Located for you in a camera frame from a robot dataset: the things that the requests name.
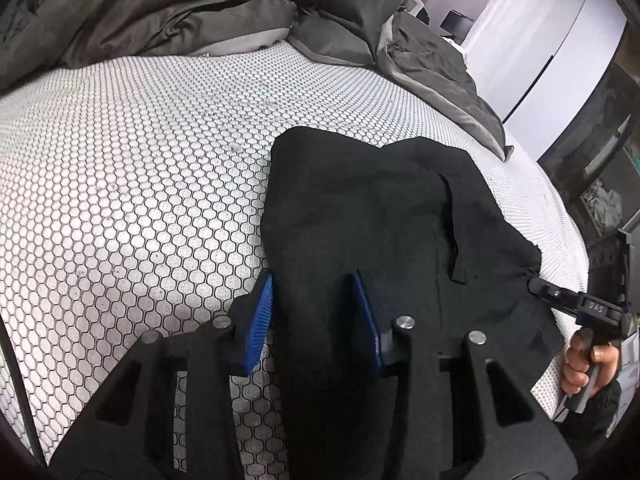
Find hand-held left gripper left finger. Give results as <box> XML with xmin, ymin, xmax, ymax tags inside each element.
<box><xmin>47</xmin><ymin>271</ymin><xmax>276</xmax><ymax>480</ymax></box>

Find black pants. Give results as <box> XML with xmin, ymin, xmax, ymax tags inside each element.
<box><xmin>260</xmin><ymin>127</ymin><xmax>563</xmax><ymax>480</ymax></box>

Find person's right forearm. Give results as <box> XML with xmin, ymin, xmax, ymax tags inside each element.
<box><xmin>555</xmin><ymin>380</ymin><xmax>623</xmax><ymax>461</ymax></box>

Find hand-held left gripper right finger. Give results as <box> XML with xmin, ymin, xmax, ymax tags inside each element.
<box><xmin>350</xmin><ymin>271</ymin><xmax>581</xmax><ymax>480</ymax></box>

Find white wardrobe door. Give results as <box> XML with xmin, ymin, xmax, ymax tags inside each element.
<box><xmin>462</xmin><ymin>0</ymin><xmax>628</xmax><ymax>161</ymax></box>

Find grey duvet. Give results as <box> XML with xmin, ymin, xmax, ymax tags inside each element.
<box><xmin>0</xmin><ymin>0</ymin><xmax>516</xmax><ymax>163</ymax></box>

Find person's right hand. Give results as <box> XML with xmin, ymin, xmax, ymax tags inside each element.
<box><xmin>560</xmin><ymin>327</ymin><xmax>623</xmax><ymax>396</ymax></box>

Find black monitor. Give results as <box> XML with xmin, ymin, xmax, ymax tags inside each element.
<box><xmin>440</xmin><ymin>10</ymin><xmax>474</xmax><ymax>41</ymax></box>

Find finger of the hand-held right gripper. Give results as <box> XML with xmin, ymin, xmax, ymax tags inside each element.
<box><xmin>526</xmin><ymin>274</ymin><xmax>581</xmax><ymax>312</ymax></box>

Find white honeycomb patterned mattress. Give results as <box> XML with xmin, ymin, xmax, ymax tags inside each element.
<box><xmin>0</xmin><ymin>40</ymin><xmax>588</xmax><ymax>480</ymax></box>

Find crumpled pale cloth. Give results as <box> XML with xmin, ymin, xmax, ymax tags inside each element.
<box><xmin>581</xmin><ymin>177</ymin><xmax>624</xmax><ymax>235</ymax></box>

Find dark glass wardrobe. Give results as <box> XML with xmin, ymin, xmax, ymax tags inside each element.
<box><xmin>537</xmin><ymin>5</ymin><xmax>640</xmax><ymax>261</ymax></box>

